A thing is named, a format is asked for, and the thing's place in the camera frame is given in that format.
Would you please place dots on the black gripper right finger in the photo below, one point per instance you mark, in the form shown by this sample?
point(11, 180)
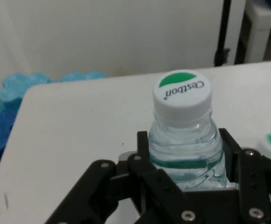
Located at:
point(252, 177)

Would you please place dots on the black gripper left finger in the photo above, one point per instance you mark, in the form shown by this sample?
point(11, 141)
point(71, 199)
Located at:
point(98, 186)

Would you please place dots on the clear water bottle white cap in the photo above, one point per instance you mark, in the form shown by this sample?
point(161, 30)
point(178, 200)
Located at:
point(182, 98)

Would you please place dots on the light blue foam floor mat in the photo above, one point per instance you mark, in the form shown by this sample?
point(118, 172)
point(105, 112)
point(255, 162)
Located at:
point(18, 86)

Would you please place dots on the white side table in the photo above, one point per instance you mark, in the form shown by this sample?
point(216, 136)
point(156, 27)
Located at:
point(259, 35)

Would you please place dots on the black stand pole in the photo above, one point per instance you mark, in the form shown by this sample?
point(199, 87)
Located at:
point(224, 28)

